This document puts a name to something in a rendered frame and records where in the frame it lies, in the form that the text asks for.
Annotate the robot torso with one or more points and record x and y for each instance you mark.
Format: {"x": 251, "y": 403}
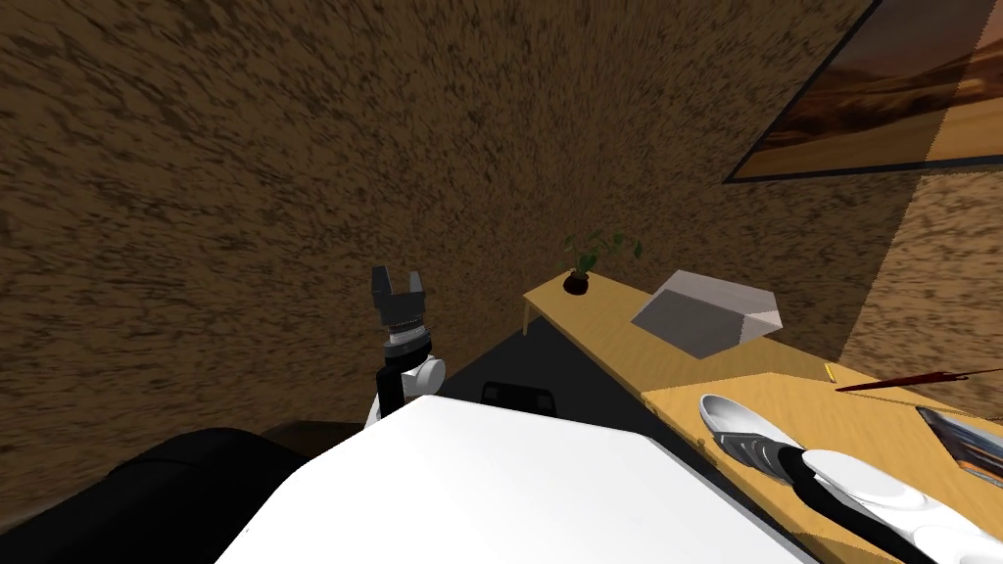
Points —
{"x": 501, "y": 493}

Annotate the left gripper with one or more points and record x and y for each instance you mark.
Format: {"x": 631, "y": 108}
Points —
{"x": 401, "y": 309}

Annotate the framed desert landscape picture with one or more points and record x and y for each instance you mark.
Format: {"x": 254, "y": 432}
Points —
{"x": 885, "y": 94}

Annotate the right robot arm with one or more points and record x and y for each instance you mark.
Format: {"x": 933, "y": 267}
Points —
{"x": 854, "y": 486}

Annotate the green plant in black pot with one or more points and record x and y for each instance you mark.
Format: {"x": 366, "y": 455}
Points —
{"x": 584, "y": 262}

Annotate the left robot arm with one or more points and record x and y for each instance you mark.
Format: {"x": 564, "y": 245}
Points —
{"x": 157, "y": 501}

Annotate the light wooden desk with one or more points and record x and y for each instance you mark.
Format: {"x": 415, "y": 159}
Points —
{"x": 846, "y": 411}

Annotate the grey angular box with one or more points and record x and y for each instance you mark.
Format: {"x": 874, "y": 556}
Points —
{"x": 705, "y": 317}

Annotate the dark glossy book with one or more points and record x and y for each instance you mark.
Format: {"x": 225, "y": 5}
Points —
{"x": 968, "y": 442}

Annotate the dark red pen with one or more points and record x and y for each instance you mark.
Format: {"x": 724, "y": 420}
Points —
{"x": 909, "y": 381}

